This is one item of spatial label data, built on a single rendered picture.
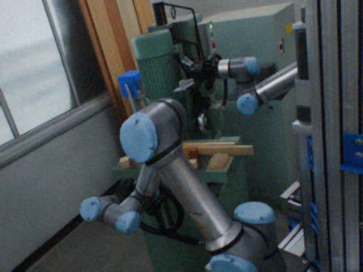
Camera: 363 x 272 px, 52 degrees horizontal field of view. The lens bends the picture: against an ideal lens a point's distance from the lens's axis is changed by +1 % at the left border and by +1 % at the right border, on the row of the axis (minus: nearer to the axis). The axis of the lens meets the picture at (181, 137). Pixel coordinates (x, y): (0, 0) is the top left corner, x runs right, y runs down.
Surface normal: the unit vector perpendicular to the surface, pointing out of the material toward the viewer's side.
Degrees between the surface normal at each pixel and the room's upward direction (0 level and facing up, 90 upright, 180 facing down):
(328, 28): 90
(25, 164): 90
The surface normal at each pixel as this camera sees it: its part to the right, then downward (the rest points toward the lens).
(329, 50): -0.69, 0.40
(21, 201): 0.85, 0.04
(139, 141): -0.57, 0.32
